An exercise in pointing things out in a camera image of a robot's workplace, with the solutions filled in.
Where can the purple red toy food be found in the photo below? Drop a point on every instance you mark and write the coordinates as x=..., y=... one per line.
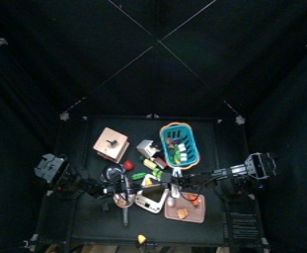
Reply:
x=171, y=142

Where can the yellow toy block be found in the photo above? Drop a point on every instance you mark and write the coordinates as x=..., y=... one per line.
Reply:
x=150, y=163

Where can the wooden box with black knob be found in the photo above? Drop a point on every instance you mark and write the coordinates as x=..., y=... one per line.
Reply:
x=111, y=145

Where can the yellow toy piece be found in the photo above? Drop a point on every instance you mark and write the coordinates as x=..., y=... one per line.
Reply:
x=142, y=238

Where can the orange toy food piece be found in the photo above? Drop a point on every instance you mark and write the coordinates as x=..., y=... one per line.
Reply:
x=194, y=199

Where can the blue basket with orange rim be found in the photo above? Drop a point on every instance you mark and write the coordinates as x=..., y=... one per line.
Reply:
x=190, y=138

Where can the silver toy cleaver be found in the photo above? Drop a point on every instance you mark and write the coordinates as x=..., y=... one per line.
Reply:
x=177, y=191

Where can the white toy tray appliance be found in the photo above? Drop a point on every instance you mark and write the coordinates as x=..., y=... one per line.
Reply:
x=153, y=197

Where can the white printed label sticker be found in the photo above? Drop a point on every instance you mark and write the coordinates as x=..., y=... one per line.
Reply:
x=243, y=224

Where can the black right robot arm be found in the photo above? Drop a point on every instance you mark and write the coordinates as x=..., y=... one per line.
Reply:
x=247, y=169

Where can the brown toy block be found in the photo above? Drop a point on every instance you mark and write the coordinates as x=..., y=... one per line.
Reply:
x=161, y=162

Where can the orange toy bread slice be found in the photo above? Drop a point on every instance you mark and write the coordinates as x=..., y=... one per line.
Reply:
x=182, y=213

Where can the white toy block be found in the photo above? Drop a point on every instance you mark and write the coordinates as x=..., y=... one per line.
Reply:
x=182, y=147
x=185, y=157

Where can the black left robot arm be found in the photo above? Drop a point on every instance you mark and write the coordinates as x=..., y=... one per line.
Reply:
x=54, y=169

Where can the pink square plate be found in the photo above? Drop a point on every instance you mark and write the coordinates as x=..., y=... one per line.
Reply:
x=185, y=208

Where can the light green toy vegetable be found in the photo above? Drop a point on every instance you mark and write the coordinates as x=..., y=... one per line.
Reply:
x=157, y=172

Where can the green toy in basket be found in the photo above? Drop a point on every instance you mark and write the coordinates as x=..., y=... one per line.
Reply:
x=177, y=153

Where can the red toy tomato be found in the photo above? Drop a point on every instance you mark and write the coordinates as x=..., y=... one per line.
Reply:
x=129, y=165

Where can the small white grey toy appliance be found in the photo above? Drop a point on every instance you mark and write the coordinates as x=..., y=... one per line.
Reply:
x=147, y=148

